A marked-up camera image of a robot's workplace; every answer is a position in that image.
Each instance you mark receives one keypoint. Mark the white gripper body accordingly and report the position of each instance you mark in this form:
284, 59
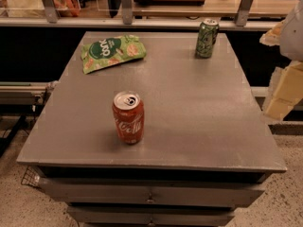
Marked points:
293, 35

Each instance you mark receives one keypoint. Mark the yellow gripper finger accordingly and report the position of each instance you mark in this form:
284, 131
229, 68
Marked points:
285, 91

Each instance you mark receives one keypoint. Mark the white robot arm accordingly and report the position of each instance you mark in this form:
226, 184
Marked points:
291, 38

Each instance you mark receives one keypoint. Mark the green soda can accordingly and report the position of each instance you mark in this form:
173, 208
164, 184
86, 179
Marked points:
207, 36

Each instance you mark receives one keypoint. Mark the red coke can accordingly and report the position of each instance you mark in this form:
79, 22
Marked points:
128, 111

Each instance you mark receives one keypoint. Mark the grey cabinet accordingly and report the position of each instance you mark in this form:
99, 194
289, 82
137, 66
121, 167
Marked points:
201, 122

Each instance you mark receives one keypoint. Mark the green chip bag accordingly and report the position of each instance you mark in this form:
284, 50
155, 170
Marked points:
111, 51

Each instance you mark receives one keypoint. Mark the orange snack bag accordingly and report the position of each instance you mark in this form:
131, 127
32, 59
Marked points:
67, 8

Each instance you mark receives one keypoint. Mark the upper grey drawer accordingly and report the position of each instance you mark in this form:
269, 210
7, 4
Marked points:
230, 195

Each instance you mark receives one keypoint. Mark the grey drawer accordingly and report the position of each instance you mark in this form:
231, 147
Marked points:
150, 217
230, 195

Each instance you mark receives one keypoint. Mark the lower grey drawer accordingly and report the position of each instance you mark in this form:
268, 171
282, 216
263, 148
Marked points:
150, 217

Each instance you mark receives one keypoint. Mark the clear plastic bin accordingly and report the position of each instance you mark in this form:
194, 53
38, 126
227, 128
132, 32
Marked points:
22, 8

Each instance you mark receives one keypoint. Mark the metal shelf rail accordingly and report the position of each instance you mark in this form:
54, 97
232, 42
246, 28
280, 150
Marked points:
136, 23

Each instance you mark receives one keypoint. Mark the wire mesh basket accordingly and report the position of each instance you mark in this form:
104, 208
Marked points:
30, 178

